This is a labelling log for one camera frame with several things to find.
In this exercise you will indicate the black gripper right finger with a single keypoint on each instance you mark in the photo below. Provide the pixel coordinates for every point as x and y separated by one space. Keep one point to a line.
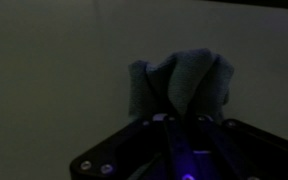
244 153

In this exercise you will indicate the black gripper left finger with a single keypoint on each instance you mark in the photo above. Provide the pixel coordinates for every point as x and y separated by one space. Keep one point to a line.
130 150

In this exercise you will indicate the blue cloth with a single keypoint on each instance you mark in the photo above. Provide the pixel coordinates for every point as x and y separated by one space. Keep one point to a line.
184 76

